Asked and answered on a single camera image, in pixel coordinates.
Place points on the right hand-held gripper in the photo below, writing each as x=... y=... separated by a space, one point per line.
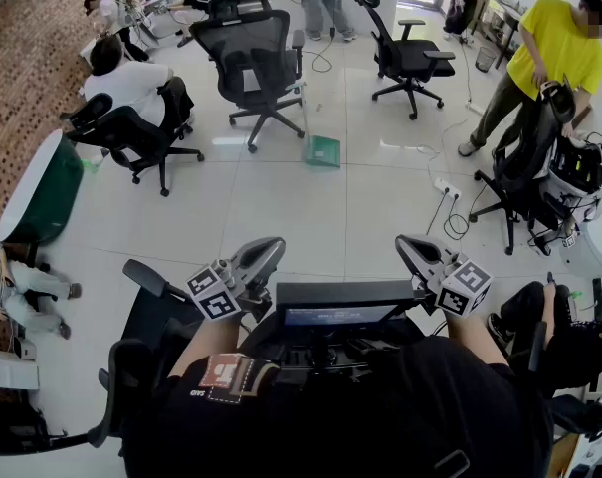
x=462 y=297

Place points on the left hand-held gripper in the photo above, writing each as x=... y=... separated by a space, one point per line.
x=216 y=307

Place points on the person's right forearm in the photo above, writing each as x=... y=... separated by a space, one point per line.
x=474 y=339

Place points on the person's left forearm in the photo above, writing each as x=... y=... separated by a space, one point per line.
x=206 y=341

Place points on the white power strip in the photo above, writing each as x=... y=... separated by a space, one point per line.
x=474 y=106
x=447 y=187

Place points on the chest-mounted black monitor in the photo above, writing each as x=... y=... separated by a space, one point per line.
x=340 y=299

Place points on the black chest rig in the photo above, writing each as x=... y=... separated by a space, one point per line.
x=325 y=354

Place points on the round white table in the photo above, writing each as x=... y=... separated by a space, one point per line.
x=594 y=247

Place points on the person's black shirt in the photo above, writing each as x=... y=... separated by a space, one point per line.
x=355 y=416

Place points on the white equipment backpack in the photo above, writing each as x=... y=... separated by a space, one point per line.
x=576 y=172

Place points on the black mesh-back office chair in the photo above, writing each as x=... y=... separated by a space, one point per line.
x=251 y=53

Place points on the black mesh waste bin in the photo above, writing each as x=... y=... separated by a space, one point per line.
x=485 y=59

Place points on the round green table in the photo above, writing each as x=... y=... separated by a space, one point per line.
x=42 y=187

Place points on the white desk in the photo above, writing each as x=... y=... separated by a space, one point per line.
x=163 y=28

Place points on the white box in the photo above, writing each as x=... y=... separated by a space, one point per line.
x=7 y=374

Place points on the black-frame table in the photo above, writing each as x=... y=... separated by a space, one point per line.
x=499 y=23

